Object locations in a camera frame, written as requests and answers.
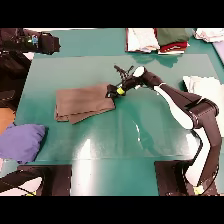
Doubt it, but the purple garment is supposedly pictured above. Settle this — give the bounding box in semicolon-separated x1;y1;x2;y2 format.
0;122;47;165

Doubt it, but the brown garment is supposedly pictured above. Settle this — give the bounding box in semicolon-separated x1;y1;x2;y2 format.
54;83;117;125

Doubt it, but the dark green garment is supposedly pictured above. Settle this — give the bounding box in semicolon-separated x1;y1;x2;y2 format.
156;28;192;47

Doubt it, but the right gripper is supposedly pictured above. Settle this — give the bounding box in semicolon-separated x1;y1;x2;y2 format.
105;83;127;99

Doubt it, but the red garment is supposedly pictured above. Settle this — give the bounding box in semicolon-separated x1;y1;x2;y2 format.
157;41;190;56

